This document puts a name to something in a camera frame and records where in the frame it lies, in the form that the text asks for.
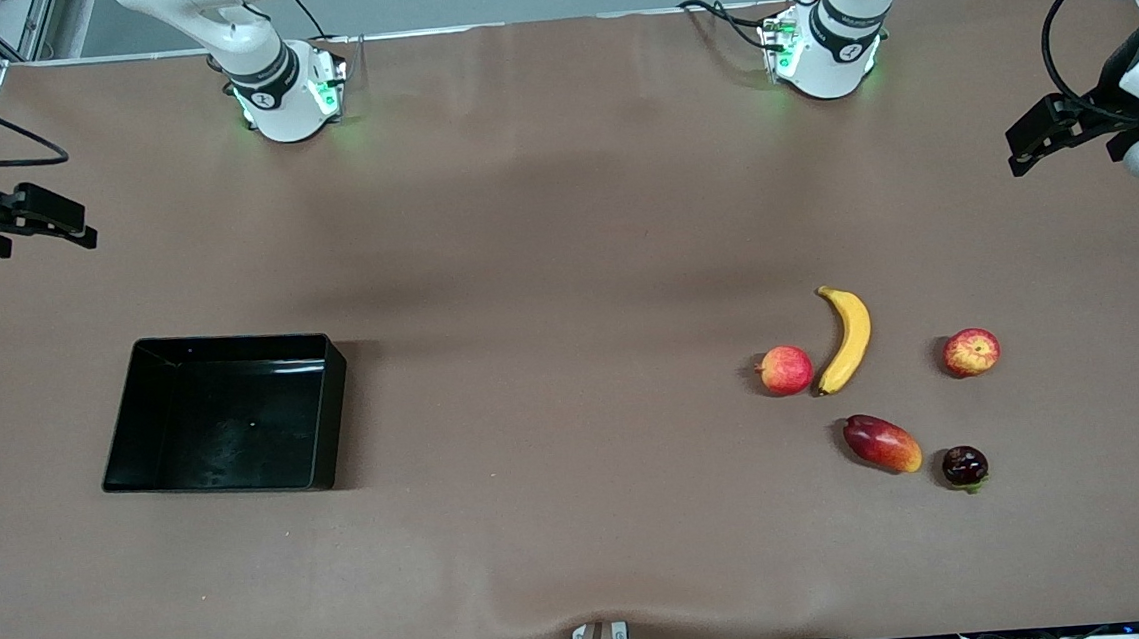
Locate red yellow streaked apple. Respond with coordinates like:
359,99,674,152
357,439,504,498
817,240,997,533
940,326,1003,381

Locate yellow banana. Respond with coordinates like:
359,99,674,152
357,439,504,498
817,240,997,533
808,283,877,397

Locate black plastic box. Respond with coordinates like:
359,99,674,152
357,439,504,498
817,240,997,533
92,324,357,506

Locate pinkish red apple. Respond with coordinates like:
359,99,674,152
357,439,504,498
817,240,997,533
754,344,816,399

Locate dark purple plum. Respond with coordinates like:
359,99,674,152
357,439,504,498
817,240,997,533
940,444,992,496

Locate red yellow mango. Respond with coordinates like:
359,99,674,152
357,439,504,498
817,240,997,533
842,410,925,479

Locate large table cover sheet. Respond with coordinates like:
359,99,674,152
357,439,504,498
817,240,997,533
0,0,1139,639

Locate black right arm base cable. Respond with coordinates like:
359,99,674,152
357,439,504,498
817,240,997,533
281,0,333,46

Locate black arm base cable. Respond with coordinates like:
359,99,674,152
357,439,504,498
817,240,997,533
281,0,333,46
676,0,778,58

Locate black left arm base cable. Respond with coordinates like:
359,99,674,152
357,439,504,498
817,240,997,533
676,0,778,58

